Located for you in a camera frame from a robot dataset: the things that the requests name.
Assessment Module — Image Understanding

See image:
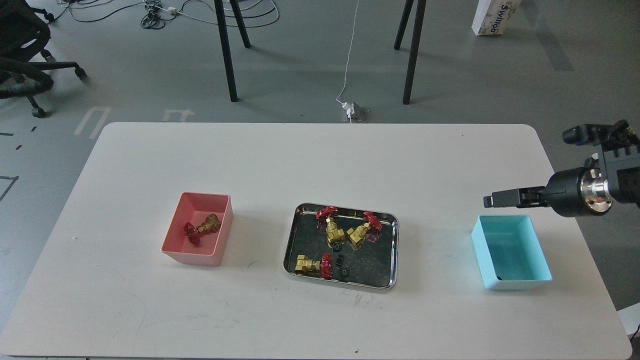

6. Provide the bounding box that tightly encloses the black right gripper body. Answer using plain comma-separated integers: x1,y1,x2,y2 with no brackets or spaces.
519,167,613,217

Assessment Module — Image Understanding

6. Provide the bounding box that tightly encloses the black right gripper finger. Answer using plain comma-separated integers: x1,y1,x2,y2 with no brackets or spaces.
483,189,525,208

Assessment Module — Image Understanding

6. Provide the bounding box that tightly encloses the metal tray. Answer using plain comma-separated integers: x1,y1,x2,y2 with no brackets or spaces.
283,203,399,290

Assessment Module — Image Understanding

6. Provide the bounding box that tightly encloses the brass valve red handle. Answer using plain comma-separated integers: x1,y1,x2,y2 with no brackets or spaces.
294,252,333,280
183,213,222,247
346,210,383,251
316,206,346,248

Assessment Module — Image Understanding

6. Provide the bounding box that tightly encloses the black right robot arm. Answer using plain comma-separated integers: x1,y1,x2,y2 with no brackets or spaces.
483,120,640,218

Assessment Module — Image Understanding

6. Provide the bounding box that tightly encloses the blue plastic box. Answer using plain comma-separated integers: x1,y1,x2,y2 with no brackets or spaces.
471,215,553,291

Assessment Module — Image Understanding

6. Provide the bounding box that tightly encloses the white cardboard box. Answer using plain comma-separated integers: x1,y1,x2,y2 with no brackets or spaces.
471,0,521,36

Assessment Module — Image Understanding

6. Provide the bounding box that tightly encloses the pink plastic box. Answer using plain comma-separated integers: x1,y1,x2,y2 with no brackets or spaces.
161,192,234,267

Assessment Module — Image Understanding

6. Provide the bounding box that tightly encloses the black table leg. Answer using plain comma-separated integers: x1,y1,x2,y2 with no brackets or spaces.
214,0,239,103
402,0,426,105
393,0,414,51
230,0,252,49

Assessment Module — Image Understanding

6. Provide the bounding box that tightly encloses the white power adapter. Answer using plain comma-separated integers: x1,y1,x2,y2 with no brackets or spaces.
342,102,366,124

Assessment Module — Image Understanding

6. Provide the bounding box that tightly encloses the black office chair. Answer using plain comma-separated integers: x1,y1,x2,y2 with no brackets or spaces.
0,0,87,118

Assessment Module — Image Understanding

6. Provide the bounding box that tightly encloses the white cable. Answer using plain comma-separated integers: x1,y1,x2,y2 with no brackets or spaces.
335,0,361,108

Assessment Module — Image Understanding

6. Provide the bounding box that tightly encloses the floor cable bundle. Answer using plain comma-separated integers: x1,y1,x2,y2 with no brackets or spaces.
55,0,281,30

